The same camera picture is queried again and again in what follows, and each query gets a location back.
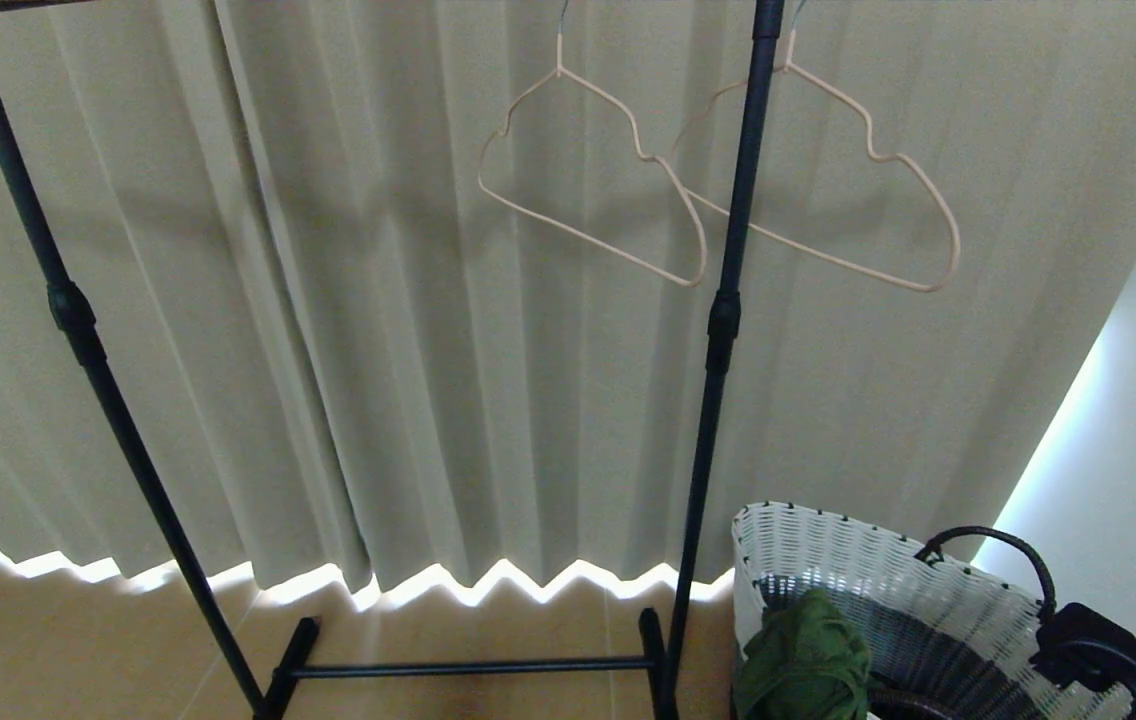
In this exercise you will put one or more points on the green garment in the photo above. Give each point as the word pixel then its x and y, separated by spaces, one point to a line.
pixel 803 660

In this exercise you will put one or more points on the black clothes rack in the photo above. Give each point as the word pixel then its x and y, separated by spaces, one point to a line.
pixel 71 310

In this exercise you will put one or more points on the white laundry basket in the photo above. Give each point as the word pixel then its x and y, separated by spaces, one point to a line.
pixel 828 545

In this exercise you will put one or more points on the pink clothes hanger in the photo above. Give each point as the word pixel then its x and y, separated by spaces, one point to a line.
pixel 790 50
pixel 559 55

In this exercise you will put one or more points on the beige curtain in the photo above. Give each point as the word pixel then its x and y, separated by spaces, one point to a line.
pixel 428 300

